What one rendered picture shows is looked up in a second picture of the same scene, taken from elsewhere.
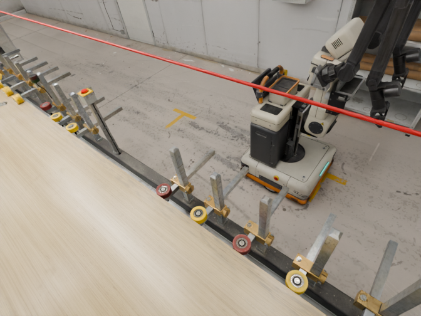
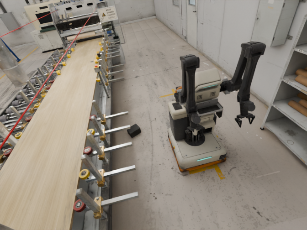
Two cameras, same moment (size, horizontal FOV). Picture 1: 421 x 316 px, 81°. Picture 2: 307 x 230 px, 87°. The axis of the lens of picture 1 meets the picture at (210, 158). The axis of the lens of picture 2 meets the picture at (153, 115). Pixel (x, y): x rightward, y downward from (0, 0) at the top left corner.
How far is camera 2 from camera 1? 1.28 m
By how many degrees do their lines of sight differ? 30
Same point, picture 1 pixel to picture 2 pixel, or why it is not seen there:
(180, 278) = (62, 147)
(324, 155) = (212, 151)
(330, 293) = (104, 196)
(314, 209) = (187, 179)
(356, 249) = (187, 215)
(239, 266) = (77, 156)
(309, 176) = (189, 157)
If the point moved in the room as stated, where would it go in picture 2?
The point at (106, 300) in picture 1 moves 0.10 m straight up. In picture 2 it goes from (44, 140) to (39, 133)
